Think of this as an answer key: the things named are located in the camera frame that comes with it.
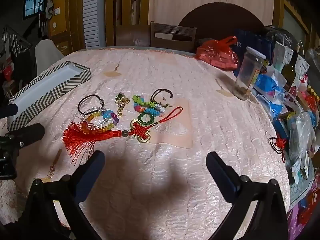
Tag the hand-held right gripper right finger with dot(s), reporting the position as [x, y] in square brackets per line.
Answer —
[218, 168]

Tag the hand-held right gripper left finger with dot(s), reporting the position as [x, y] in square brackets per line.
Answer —
[93, 163]

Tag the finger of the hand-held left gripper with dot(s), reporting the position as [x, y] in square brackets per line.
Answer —
[30, 132]
[7, 110]

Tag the red tassel knot ornament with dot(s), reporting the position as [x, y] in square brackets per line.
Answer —
[82, 135]

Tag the chevron striped white tray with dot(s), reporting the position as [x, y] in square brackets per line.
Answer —
[45, 85]

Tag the small red knot charm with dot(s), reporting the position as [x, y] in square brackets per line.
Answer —
[278, 142]

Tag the white cloth covered chair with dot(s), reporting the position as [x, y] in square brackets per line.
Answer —
[47, 55]

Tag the stair railing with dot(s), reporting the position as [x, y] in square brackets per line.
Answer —
[13, 41]

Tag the glass jar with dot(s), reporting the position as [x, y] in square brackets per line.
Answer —
[246, 72]

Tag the pile of packets and bags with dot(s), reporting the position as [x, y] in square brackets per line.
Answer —
[295, 100]

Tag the window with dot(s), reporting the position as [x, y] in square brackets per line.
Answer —
[33, 5]

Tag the white hanging bag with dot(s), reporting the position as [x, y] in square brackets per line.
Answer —
[49, 7]

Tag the red plastic bag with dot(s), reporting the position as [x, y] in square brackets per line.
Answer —
[217, 55]

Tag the dark glass bottle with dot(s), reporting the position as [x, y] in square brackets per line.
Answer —
[291, 72]

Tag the white louvered door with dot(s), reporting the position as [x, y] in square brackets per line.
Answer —
[93, 12]

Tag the dark blue bag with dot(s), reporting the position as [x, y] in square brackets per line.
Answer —
[250, 40]

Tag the brown wooden board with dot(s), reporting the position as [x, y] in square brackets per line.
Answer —
[132, 36]

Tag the wooden chair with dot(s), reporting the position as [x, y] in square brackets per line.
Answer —
[172, 33]

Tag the dark round wooden board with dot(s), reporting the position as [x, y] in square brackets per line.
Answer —
[220, 17]

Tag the wall switch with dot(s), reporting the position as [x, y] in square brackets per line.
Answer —
[57, 10]

